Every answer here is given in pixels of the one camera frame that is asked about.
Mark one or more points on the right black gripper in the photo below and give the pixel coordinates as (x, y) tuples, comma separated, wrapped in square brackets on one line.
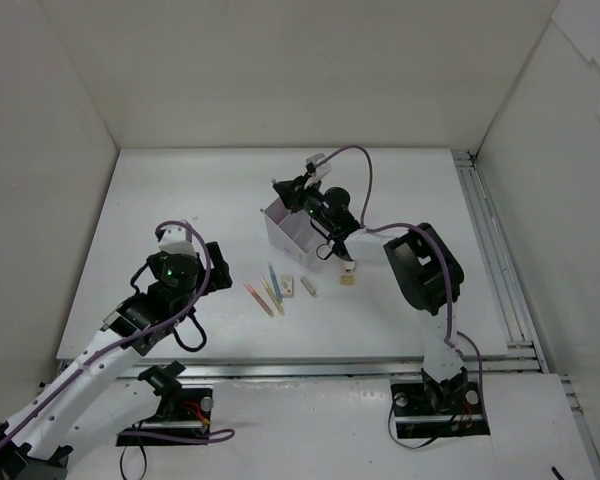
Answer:
[(291, 190)]

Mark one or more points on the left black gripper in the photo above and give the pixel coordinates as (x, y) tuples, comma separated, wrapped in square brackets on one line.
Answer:
[(218, 267)]

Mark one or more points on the white three-compartment organizer box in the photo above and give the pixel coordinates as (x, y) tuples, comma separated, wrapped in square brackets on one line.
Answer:
[(292, 234)]

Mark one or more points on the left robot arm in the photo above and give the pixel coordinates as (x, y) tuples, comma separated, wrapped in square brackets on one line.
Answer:
[(84, 407)]

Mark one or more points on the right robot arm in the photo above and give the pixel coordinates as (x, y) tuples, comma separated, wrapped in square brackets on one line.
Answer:
[(427, 274)]

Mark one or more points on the white eraser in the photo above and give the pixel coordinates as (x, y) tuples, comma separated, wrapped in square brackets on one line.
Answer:
[(308, 286)]

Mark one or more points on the staples box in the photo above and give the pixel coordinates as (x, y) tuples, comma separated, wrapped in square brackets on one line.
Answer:
[(287, 286)]

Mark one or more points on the blue highlighter pen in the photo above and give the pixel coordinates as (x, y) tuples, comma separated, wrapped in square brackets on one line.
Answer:
[(274, 282)]

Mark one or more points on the yellow highlighter pen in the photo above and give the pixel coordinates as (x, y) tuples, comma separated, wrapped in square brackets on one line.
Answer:
[(270, 291)]

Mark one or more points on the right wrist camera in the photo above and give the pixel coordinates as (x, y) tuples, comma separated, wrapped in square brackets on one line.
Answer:
[(317, 168)]

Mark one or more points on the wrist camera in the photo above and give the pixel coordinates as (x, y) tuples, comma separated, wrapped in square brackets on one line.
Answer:
[(317, 168), (175, 237)]

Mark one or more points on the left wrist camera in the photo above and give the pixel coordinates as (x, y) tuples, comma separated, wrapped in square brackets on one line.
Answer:
[(175, 237)]

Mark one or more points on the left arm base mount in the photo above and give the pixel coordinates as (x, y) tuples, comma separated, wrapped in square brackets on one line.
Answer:
[(184, 410)]

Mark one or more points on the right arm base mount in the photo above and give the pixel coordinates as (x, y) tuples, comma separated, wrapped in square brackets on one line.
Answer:
[(413, 419)]

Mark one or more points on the aluminium frame rail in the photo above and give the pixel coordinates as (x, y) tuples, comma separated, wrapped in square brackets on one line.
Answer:
[(526, 352)]

